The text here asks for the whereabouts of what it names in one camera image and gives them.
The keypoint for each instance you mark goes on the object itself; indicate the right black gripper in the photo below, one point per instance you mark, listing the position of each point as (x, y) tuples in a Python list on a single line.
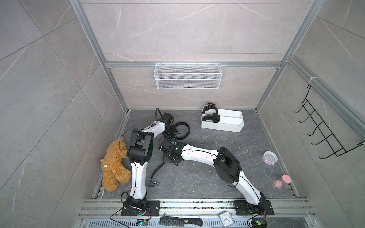
[(166, 158)]

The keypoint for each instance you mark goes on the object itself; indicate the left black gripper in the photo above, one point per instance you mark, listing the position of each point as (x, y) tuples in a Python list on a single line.
[(175, 131)]

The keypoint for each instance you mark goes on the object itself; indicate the long black leather belt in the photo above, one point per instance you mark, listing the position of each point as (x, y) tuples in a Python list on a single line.
[(214, 118)]

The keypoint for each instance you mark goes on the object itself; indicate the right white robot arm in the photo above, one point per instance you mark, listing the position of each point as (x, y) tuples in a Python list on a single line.
[(226, 165)]

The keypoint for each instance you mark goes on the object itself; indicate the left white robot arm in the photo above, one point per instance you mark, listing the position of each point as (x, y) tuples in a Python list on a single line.
[(140, 151)]

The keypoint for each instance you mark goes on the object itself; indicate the white divided storage box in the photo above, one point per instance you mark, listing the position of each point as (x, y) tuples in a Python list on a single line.
[(230, 120)]

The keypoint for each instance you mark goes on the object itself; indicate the brown teddy bear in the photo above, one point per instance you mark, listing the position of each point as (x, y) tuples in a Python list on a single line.
[(114, 171)]

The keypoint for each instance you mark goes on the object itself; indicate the black comb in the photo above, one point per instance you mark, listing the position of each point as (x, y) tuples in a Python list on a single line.
[(180, 222)]

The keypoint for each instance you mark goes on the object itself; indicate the small white clock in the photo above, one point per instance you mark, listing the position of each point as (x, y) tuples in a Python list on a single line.
[(226, 219)]

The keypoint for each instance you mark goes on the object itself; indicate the pink round container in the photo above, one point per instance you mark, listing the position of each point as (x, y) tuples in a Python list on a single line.
[(270, 158)]

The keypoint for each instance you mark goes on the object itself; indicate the white wire mesh basket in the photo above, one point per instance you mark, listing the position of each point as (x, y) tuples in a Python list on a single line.
[(188, 76)]

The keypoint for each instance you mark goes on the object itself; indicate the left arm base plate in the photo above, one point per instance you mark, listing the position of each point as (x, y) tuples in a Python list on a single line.
[(152, 209)]

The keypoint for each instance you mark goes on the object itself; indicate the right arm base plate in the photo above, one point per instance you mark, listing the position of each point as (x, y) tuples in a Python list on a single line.
[(243, 208)]

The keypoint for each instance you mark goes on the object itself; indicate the black wire hook rack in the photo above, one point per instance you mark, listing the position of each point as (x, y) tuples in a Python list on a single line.
[(328, 137)]

